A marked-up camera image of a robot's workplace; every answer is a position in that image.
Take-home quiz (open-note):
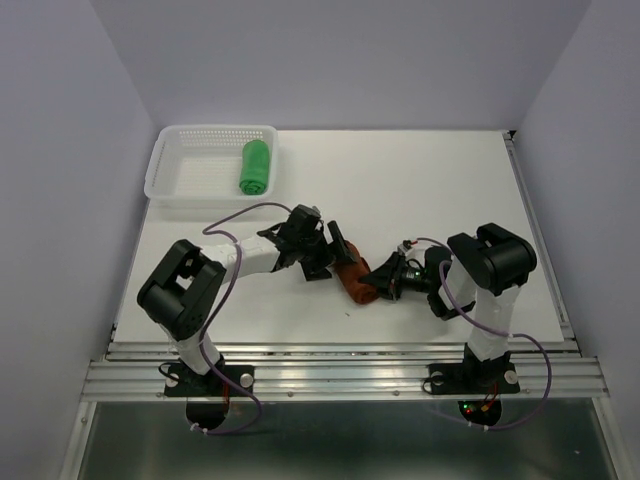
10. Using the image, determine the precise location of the green microfibre towel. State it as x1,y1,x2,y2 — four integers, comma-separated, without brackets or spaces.
239,140,271,195

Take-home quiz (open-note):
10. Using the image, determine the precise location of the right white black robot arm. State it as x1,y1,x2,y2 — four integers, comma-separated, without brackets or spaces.
360,223,537,390

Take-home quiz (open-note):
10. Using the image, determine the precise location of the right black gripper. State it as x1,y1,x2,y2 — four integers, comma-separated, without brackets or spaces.
357,250,435,299

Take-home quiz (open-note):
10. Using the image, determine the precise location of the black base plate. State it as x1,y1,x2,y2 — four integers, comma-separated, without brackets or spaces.
158,361,255,398
422,363,521,398

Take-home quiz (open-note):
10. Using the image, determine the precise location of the brown microfibre towel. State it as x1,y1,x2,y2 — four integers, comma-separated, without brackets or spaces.
334,241,379,305

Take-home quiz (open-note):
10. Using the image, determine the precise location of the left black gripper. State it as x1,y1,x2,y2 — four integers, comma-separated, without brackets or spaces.
296,221,356,281

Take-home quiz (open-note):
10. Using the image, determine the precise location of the white perforated plastic basket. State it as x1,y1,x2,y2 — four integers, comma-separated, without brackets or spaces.
143,124,279,207

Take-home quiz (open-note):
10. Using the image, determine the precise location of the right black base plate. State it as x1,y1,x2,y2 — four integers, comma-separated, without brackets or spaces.
422,363,521,398

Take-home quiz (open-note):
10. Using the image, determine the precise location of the aluminium mounting rail frame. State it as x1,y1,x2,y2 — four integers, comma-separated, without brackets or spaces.
61,127,629,479

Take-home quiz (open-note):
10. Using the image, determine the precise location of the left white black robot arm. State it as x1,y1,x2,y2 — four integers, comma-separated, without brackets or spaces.
137,205,356,394

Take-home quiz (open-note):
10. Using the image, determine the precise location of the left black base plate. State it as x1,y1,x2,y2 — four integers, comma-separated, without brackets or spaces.
158,361,255,398

